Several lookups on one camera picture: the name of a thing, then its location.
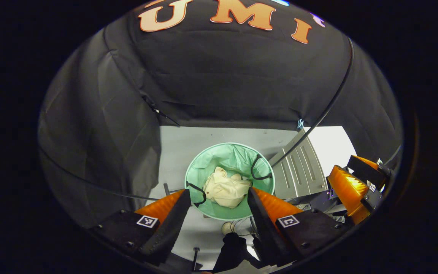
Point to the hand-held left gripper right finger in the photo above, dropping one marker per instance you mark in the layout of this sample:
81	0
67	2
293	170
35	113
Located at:
264	232

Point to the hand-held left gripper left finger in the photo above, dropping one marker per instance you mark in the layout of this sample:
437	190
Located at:
169	232

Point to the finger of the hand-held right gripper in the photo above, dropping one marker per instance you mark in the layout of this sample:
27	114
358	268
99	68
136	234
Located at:
348	190
367	171

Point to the cream shirt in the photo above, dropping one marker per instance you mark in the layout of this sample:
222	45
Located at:
226	190

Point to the green laundry hamper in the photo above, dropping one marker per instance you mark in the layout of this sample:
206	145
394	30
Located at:
222	156

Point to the black clothes rack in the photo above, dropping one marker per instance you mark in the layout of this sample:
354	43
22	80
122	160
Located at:
333	99

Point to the dark equipment base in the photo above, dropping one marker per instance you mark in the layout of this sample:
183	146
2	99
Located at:
318	201

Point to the person's white shoe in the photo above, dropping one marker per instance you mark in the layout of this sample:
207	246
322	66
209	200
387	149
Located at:
227	227

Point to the grey ribbed cabinet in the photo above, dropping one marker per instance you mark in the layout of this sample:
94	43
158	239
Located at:
299	171

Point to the black backdrop cloth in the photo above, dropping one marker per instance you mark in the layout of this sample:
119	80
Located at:
222	76

